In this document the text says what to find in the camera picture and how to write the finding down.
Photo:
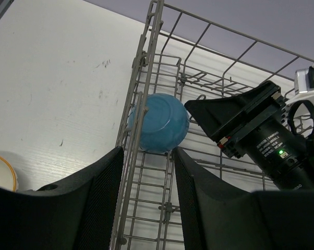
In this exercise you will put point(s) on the grey wire dish rack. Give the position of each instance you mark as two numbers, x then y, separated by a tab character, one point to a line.
182	56

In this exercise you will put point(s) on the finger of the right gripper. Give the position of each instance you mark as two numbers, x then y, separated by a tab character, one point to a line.
237	115

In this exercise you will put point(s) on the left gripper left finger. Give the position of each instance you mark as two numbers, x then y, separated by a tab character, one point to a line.
76	212

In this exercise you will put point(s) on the plain blue bowl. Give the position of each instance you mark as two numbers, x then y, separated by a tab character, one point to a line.
165	124

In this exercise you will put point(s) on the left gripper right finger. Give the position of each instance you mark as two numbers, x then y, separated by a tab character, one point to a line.
218	215

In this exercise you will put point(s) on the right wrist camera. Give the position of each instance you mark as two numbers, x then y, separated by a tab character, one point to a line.
303	86

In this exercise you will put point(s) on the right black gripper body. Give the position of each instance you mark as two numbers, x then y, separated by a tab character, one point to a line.
286	158

